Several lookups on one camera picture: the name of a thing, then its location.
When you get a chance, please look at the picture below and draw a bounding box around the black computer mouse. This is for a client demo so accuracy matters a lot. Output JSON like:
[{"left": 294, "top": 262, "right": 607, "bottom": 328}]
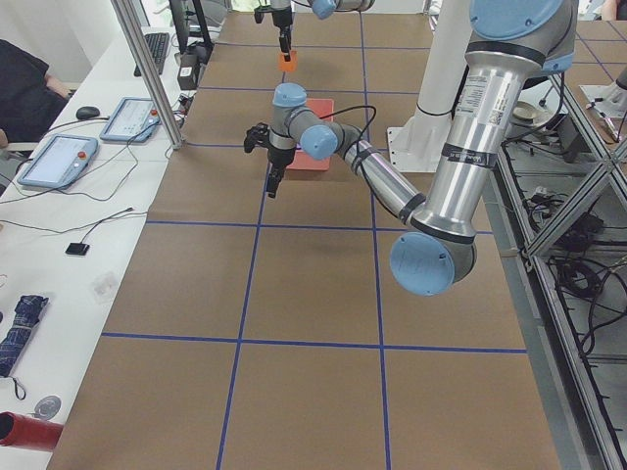
[{"left": 75, "top": 106, "right": 101, "bottom": 120}]

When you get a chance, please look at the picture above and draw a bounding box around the small black square device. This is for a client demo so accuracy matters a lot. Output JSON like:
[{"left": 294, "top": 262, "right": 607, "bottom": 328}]
[{"left": 65, "top": 242, "right": 90, "bottom": 257}]

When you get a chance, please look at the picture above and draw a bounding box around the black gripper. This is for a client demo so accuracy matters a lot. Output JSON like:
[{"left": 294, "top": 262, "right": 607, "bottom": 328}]
[
  {"left": 265, "top": 145, "right": 295, "bottom": 198},
  {"left": 271, "top": 8, "right": 293, "bottom": 62}
]

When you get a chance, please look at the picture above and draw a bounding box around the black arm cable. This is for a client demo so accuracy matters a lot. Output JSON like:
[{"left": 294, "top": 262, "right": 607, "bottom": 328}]
[{"left": 320, "top": 105, "right": 378, "bottom": 163}]

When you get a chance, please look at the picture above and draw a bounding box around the far blue teach pendant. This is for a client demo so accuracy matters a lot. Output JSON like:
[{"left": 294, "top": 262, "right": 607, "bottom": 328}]
[{"left": 100, "top": 97, "right": 161, "bottom": 144}]

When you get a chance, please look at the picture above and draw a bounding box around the aluminium frame post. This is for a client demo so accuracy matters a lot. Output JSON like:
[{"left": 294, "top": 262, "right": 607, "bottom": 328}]
[{"left": 111, "top": 0, "right": 183, "bottom": 150}]

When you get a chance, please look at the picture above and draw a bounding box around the blue teach pendant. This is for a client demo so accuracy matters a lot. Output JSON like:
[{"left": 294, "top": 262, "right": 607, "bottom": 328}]
[
  {"left": 100, "top": 97, "right": 161, "bottom": 144},
  {"left": 18, "top": 134, "right": 99, "bottom": 189}
]

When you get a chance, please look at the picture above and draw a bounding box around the orange foam block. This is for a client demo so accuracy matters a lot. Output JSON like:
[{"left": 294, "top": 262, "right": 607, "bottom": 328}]
[{"left": 278, "top": 50, "right": 298, "bottom": 73}]

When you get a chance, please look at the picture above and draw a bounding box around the aluminium side frame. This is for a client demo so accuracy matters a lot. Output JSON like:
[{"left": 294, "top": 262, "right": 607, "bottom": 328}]
[{"left": 489, "top": 63, "right": 627, "bottom": 470}]

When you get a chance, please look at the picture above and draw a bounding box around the black keyboard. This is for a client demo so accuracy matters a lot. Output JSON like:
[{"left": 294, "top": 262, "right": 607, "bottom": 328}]
[{"left": 144, "top": 32, "right": 170, "bottom": 75}]

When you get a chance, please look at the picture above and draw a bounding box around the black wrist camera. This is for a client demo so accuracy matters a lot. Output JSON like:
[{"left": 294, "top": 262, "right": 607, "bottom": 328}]
[{"left": 243, "top": 122, "right": 270, "bottom": 154}]

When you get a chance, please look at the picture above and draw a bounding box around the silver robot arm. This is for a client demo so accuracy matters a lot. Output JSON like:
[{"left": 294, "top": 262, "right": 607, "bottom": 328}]
[
  {"left": 254, "top": 0, "right": 375, "bottom": 64},
  {"left": 259, "top": 1, "right": 577, "bottom": 296}
]

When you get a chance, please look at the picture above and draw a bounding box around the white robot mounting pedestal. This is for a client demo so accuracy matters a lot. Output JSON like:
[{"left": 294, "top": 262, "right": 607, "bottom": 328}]
[{"left": 388, "top": 0, "right": 471, "bottom": 172}]

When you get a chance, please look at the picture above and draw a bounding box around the round metal disc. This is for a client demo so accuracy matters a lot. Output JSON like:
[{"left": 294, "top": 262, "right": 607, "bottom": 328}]
[{"left": 32, "top": 395, "right": 62, "bottom": 421}]

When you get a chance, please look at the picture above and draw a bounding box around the near blue teach pendant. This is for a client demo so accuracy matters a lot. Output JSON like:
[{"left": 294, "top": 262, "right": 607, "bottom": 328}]
[{"left": 18, "top": 134, "right": 99, "bottom": 189}]

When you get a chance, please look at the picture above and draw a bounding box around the folded blue umbrella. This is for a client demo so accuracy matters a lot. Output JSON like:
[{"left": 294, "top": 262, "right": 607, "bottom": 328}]
[{"left": 1, "top": 295, "right": 49, "bottom": 400}]

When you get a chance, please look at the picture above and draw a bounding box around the red cylinder bottle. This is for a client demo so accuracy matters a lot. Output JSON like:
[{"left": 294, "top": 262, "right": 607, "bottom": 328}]
[{"left": 1, "top": 411, "right": 64, "bottom": 451}]

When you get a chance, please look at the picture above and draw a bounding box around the seated person in black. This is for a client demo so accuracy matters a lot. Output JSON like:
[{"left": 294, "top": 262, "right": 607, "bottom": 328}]
[{"left": 1, "top": 39, "right": 71, "bottom": 148}]

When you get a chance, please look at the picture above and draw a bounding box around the bundle of black cables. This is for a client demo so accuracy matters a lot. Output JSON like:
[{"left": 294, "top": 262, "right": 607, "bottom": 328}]
[{"left": 518, "top": 185, "right": 627, "bottom": 373}]

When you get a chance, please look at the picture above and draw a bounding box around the black box with label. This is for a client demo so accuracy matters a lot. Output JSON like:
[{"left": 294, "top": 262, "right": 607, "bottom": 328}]
[{"left": 177, "top": 54, "right": 200, "bottom": 91}]

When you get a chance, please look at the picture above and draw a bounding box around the pink plastic bin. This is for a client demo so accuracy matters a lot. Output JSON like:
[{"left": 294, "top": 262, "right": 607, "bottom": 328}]
[{"left": 283, "top": 97, "right": 335, "bottom": 172}]

